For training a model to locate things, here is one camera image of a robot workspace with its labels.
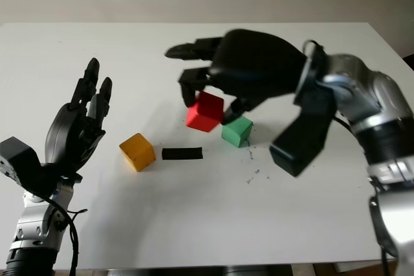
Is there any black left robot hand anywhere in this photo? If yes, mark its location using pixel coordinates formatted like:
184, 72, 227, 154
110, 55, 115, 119
41, 58, 114, 182

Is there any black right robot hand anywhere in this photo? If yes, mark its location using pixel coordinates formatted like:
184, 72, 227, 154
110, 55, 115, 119
164, 28, 308, 125

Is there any red cube block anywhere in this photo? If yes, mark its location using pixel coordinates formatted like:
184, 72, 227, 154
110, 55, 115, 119
186, 90, 225, 133

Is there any yellow cube block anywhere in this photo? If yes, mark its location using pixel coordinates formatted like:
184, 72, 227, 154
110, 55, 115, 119
118, 133, 157, 173

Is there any green cube block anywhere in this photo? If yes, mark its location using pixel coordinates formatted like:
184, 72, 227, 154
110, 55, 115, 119
221, 116, 254, 149

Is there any black tape strip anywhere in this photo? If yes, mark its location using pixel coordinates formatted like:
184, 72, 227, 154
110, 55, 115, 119
161, 147, 204, 161

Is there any dark round robot torso part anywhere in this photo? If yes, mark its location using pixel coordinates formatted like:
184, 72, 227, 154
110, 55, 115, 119
223, 265, 271, 276

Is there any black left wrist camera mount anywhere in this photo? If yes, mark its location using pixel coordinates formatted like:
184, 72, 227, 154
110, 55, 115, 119
0, 136, 64, 199

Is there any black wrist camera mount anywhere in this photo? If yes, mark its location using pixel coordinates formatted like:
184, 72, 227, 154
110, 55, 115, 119
0, 136, 64, 199
269, 43, 339, 178

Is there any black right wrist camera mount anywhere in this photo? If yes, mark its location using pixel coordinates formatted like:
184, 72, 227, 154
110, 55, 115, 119
269, 43, 339, 178

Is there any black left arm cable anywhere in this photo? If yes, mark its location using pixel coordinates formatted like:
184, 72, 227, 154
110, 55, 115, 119
32, 191, 88, 276

